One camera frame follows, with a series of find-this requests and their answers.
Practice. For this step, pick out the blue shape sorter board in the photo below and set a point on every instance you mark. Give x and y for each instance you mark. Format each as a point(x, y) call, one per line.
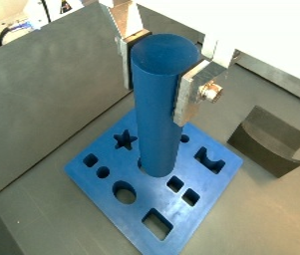
point(158, 210)

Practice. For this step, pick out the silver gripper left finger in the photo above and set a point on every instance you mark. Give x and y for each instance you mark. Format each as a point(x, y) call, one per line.
point(127, 20)

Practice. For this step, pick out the blue round cylinder peg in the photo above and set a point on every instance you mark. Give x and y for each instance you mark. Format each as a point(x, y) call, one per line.
point(162, 57)

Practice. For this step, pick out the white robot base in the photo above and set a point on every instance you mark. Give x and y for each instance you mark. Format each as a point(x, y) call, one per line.
point(25, 16)

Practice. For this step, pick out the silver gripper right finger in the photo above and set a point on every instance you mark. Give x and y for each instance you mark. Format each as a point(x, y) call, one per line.
point(198, 84)

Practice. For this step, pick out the black curved holder block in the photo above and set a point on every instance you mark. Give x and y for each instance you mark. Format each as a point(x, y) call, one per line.
point(269, 140)

